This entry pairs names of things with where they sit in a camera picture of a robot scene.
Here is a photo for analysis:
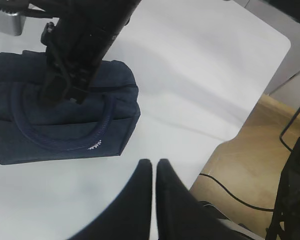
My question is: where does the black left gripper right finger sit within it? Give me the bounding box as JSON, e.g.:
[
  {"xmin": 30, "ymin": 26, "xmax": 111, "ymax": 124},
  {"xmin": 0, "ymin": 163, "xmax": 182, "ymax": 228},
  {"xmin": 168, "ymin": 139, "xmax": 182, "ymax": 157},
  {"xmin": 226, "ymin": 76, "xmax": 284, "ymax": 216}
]
[{"xmin": 155, "ymin": 159, "xmax": 242, "ymax": 240}]

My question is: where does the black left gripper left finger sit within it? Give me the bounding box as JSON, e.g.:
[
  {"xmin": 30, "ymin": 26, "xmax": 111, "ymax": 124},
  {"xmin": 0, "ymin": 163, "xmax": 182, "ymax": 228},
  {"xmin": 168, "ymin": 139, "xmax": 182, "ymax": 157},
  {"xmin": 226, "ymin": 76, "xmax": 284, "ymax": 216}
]
[{"xmin": 71, "ymin": 159, "xmax": 153, "ymax": 240}]

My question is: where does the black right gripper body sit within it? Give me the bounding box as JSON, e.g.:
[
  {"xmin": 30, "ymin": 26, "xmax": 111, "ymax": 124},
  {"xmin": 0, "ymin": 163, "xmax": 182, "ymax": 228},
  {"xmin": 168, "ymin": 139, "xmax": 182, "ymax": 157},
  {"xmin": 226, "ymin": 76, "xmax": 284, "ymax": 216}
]
[{"xmin": 40, "ymin": 21, "xmax": 108, "ymax": 105}]

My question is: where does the navy blue lunch bag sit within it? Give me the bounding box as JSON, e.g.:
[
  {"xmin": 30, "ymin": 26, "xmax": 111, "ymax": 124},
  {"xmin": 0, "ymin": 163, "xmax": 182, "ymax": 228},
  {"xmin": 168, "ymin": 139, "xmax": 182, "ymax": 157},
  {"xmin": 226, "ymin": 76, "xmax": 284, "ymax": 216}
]
[{"xmin": 0, "ymin": 50, "xmax": 141, "ymax": 165}]

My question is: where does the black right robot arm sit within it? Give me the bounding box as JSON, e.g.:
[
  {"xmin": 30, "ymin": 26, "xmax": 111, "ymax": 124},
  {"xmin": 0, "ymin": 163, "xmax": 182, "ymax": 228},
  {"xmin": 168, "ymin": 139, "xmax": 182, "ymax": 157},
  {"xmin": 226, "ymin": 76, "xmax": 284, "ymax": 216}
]
[{"xmin": 40, "ymin": 0, "xmax": 140, "ymax": 105}]

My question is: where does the black equipment beside table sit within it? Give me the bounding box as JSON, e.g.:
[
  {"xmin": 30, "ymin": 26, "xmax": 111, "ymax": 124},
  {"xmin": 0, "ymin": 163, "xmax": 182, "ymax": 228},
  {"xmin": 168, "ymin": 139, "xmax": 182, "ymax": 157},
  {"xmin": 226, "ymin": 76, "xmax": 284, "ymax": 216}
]
[{"xmin": 264, "ymin": 89, "xmax": 300, "ymax": 240}]

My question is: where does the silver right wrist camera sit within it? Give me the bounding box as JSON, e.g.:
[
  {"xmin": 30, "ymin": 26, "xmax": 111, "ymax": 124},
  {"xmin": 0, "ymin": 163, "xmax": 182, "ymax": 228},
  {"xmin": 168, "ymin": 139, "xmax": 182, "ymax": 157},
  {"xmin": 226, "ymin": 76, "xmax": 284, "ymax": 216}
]
[{"xmin": 0, "ymin": 10, "xmax": 26, "ymax": 36}]

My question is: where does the black floor cable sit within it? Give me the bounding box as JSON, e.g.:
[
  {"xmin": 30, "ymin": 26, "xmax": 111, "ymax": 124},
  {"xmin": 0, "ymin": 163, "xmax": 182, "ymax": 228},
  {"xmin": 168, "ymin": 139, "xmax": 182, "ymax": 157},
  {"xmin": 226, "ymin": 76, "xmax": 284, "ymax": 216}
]
[{"xmin": 198, "ymin": 172, "xmax": 276, "ymax": 212}]

